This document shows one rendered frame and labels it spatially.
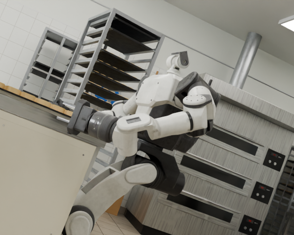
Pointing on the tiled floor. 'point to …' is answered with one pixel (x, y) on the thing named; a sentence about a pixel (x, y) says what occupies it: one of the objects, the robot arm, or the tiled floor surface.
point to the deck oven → (222, 171)
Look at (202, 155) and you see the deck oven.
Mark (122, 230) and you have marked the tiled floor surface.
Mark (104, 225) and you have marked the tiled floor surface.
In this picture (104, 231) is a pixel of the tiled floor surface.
